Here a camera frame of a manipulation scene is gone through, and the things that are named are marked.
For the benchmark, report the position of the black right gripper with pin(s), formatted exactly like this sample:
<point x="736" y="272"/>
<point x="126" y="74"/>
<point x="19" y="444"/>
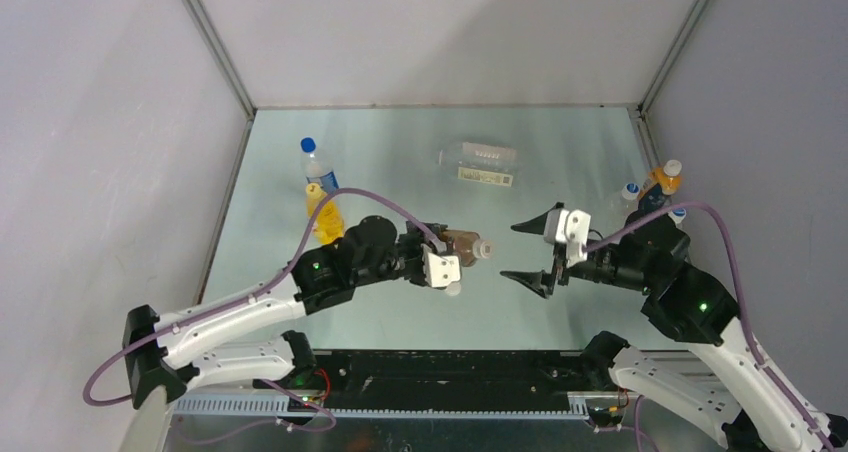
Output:
<point x="539" y="281"/>

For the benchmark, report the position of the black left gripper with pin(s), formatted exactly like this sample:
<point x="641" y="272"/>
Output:
<point x="417" y="239"/>

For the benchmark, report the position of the white bottle cap with code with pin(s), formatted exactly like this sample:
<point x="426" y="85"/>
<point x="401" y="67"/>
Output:
<point x="483" y="249"/>

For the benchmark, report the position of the red gold label tea bottle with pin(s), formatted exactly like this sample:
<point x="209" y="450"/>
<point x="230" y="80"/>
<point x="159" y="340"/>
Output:
<point x="462" y="242"/>

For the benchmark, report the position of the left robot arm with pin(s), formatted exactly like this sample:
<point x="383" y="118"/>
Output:
<point x="201" y="346"/>

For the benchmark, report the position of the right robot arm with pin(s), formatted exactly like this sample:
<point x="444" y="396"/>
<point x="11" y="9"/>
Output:
<point x="754" y="407"/>

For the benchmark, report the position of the plain white bottle cap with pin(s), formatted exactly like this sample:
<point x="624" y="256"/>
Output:
<point x="453" y="289"/>

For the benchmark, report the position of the yellow juice bottle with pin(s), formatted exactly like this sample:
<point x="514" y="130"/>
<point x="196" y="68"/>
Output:
<point x="329" y="224"/>

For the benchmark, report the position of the clear square bottle cream label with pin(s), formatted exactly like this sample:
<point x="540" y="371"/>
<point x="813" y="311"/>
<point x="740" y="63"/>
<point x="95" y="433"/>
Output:
<point x="480" y="163"/>

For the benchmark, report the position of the clear Pocari bottle rear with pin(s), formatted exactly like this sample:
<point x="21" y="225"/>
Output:
<point x="622" y="203"/>

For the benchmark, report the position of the clear pocari bottle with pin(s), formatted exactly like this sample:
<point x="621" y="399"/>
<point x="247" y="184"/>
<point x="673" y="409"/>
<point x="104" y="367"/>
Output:
<point x="622" y="203"/>
<point x="677" y="216"/>

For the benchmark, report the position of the clear bottle blue label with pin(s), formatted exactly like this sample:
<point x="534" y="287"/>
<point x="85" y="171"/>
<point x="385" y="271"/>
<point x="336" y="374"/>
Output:
<point x="316" y="165"/>

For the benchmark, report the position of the clear Pocari bottle front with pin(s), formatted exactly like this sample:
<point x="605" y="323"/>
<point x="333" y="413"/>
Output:
<point x="677" y="216"/>

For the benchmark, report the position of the orange navy label bottle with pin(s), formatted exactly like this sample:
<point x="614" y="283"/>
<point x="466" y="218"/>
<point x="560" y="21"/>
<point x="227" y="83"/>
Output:
<point x="660" y="185"/>

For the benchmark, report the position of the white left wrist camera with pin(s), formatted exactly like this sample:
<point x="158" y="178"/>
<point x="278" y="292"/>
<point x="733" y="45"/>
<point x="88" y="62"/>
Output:
<point x="441" y="271"/>

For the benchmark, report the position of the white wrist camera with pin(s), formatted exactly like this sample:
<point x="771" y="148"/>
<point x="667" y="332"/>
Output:
<point x="569" y="229"/>
<point x="441" y="271"/>

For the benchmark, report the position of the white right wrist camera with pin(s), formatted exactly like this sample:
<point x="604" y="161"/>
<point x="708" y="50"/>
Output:
<point x="569" y="229"/>

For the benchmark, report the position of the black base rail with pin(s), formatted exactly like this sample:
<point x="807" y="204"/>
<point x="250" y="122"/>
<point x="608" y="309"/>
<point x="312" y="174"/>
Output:
<point x="464" y="381"/>

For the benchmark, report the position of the aluminium frame front rail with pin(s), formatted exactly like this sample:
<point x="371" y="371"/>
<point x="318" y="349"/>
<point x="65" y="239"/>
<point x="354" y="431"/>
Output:
<point x="708" y="399"/>

